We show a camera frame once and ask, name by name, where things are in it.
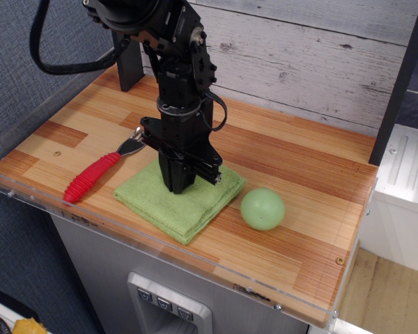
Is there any white toy sink counter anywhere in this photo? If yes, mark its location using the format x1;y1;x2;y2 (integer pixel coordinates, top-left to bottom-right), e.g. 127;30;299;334
358;125;418;271

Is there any yellow object at corner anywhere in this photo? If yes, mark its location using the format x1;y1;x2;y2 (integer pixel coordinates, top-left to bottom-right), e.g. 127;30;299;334
12;318;49;334

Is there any silver toy dishwasher front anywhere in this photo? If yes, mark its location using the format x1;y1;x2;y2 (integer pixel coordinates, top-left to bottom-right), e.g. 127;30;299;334
53;216;309;333

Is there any dark right frame post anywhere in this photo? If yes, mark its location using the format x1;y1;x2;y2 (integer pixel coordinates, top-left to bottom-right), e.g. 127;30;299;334
369;16;418;166

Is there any red handled metal fork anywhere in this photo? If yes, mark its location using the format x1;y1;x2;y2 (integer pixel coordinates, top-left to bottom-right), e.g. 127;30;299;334
63;127;145;203

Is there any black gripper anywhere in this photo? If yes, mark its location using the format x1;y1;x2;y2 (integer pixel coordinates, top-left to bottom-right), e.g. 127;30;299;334
141;97;222;193

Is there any black sleeved cable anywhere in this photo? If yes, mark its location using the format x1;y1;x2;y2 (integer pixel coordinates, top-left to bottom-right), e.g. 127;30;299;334
29;0;130;76

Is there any black white box corner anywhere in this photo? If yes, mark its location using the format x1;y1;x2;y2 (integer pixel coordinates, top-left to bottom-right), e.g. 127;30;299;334
0;292;40;333

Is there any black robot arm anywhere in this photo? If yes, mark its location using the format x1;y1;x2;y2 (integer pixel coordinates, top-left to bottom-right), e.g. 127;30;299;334
84;1;226;194

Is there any green round fruit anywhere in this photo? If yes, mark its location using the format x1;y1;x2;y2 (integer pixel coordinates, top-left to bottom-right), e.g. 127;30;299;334
240;188;286;231

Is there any green cloth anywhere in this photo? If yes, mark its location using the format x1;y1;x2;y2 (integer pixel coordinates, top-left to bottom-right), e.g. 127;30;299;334
114;160;246;245

